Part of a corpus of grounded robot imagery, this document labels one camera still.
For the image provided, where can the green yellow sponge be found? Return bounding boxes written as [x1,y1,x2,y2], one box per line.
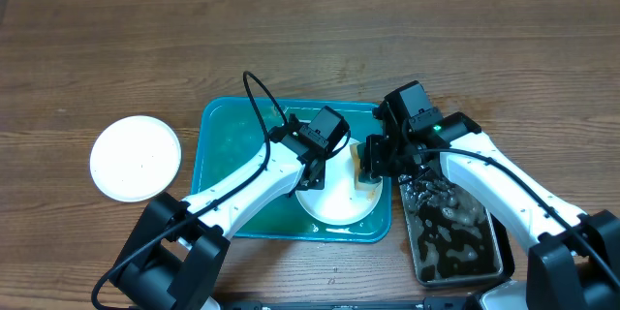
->
[350,142,382,191]

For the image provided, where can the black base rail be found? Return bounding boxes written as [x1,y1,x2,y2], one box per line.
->
[220,296,481,310]

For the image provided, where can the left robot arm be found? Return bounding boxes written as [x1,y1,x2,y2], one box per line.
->
[106,123,349,310]

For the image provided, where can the white plate bottom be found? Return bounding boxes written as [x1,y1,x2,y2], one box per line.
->
[89,115,182,202]

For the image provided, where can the metal pan with dirty water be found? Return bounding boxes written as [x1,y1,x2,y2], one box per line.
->
[399,173,505,283]

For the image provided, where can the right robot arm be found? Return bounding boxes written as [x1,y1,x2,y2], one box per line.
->
[356,110,619,310]

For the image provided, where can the white plate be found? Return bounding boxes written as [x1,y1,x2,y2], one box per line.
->
[295,139,384,226]
[89,115,182,202]

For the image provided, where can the teal plastic tray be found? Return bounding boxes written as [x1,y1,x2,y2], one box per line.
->
[191,97,392,243]

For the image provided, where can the black outer tray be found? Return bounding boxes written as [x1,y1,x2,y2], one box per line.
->
[401,173,516,288]

